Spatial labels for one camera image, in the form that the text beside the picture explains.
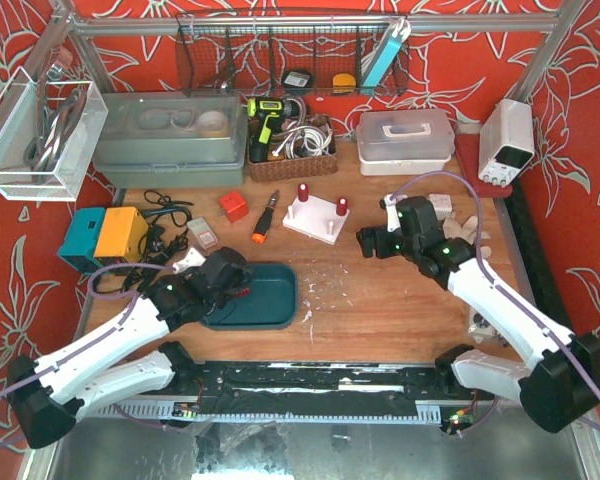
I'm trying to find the red spring three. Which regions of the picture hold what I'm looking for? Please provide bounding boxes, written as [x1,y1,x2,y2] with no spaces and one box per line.
[232,287,251,299]

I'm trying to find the red spring two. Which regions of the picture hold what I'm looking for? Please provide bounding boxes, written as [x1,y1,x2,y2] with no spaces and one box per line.
[336,197,349,217]

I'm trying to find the orange black ratchet screwdriver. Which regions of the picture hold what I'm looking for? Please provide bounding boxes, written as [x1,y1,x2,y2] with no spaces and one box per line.
[251,190,280,244]

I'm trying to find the red spring one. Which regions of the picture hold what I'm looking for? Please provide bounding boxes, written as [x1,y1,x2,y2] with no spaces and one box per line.
[297,183,309,203]

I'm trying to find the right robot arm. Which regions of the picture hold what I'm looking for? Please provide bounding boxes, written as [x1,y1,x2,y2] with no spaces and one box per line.
[356,196,600,433]

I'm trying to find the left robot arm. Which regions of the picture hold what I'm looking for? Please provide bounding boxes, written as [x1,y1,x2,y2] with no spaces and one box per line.
[7,247,253,449]

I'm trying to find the white tiger cube socket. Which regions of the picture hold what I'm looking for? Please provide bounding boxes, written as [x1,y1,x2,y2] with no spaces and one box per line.
[428,194,453,221]

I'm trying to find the white cotton glove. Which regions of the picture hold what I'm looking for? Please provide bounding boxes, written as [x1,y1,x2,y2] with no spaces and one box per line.
[442,212,492,258]

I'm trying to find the small clear screw box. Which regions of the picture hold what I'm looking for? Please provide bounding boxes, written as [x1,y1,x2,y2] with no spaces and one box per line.
[187,217,219,250]

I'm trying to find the dark green plastic tray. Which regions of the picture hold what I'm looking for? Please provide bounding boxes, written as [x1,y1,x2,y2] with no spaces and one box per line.
[200,263,298,330]

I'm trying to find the red cube power socket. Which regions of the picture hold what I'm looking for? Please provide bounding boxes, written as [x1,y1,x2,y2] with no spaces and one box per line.
[218,190,249,223]

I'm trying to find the white lidded storage box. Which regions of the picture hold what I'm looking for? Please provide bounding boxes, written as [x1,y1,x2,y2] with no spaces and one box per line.
[356,109,455,176]

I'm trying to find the red mat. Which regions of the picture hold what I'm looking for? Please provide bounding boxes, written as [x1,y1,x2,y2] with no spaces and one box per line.
[455,134,513,199]

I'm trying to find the woven wicker basket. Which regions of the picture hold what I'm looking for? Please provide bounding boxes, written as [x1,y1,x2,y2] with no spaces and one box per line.
[245,139,338,182]

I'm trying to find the black side strip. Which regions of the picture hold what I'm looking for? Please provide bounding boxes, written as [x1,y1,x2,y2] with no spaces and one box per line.
[504,180,573,329]

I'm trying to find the white bench power supply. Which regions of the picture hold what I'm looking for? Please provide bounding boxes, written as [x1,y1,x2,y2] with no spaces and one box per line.
[478,99,535,188]

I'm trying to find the teal and yellow box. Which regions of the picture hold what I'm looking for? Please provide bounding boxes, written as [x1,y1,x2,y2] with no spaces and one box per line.
[57,207,149,274]

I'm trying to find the grey plastic storage box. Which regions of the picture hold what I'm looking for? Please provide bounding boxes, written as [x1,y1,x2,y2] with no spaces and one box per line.
[93,92,248,189]

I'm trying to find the yellow tape measure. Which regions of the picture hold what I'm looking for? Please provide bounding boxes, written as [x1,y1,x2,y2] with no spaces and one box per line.
[332,73,357,95]

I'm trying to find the black tape measure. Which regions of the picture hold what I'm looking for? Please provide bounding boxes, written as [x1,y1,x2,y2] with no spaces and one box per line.
[281,69,314,93]

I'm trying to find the clear acrylic box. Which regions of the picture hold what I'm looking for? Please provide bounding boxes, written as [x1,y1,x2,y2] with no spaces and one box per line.
[0,68,108,202]

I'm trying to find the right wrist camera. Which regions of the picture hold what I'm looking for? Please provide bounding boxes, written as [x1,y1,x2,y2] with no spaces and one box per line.
[381,194,404,233]

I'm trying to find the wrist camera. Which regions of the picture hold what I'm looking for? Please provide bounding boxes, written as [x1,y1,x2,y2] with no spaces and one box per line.
[381,194,404,233]
[172,247,206,274]

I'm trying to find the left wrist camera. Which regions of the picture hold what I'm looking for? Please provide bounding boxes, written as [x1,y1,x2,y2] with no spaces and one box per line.
[172,247,206,274]

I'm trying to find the white peg base plate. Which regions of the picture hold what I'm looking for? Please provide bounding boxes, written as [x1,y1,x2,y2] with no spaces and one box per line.
[282,190,350,245]

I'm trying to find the black tangled cables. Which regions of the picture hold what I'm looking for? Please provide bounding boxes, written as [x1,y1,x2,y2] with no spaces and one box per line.
[92,188,196,294]

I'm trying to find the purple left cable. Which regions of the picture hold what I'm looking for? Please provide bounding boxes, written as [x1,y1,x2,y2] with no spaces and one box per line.
[0,263,201,449]

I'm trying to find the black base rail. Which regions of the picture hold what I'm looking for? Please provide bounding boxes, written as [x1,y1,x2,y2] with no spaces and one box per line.
[137,359,496,401]

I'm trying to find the white coiled cable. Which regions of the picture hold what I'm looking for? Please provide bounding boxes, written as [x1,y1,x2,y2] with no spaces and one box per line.
[273,124,335,160]

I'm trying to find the metal flexible hose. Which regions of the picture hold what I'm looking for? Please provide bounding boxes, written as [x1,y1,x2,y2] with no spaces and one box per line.
[282,97,311,132]

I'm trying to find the green cordless drill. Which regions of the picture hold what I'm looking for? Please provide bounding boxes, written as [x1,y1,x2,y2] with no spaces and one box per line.
[247,97,301,164]

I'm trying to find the black wire basket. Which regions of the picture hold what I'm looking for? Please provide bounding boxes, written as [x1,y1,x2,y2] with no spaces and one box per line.
[175,7,409,96]

